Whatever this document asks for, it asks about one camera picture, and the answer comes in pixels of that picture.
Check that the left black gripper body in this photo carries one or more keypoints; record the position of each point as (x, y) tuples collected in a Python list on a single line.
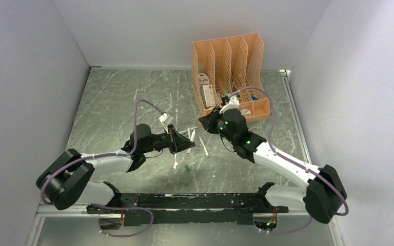
[(172, 143)]

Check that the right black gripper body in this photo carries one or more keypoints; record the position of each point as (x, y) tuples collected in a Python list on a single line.
[(213, 127)]

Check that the white pen red tip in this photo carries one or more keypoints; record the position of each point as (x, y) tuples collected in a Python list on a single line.
[(192, 136)]

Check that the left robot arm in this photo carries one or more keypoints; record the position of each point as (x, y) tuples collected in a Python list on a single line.
[(69, 179)]

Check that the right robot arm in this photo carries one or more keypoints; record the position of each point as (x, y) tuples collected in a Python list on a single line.
[(318, 191)]

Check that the white pen pointing up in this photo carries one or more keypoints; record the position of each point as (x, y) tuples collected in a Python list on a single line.
[(186, 131)]

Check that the green pen cap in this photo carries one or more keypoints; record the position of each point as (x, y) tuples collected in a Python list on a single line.
[(187, 168)]

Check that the pens in organizer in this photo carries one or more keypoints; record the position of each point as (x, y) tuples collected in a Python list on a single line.
[(222, 92)]

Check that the white pen green tip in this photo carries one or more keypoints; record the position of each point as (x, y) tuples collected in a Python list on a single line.
[(204, 147)]

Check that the white red box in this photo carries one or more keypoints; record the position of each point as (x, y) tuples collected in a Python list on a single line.
[(207, 96)]

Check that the grey stationery blister pack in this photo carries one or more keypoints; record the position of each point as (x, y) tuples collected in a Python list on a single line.
[(203, 79)]

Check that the orange plastic file organizer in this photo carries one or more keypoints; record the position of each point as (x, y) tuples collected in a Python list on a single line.
[(240, 55)]

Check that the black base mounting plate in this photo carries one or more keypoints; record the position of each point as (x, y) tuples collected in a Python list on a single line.
[(138, 209)]

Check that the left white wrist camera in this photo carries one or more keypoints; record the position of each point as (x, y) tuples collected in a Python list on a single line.
[(165, 120)]

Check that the white corner bracket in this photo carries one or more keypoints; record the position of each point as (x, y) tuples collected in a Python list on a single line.
[(285, 73)]

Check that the aluminium frame rail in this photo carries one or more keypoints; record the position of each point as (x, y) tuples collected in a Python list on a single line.
[(238, 202)]

